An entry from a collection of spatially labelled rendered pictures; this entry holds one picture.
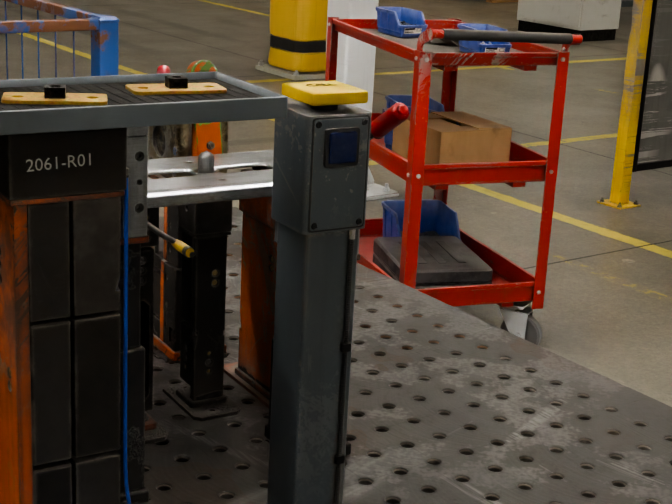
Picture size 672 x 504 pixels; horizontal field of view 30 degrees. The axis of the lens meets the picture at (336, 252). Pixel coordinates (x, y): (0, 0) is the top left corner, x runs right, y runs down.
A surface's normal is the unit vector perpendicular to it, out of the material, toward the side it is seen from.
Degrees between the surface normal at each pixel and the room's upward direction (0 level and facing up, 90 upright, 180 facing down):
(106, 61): 90
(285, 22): 90
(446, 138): 90
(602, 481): 0
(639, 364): 0
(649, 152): 89
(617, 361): 0
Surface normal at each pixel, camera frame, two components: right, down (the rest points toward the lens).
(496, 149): 0.48, 0.28
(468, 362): 0.05, -0.95
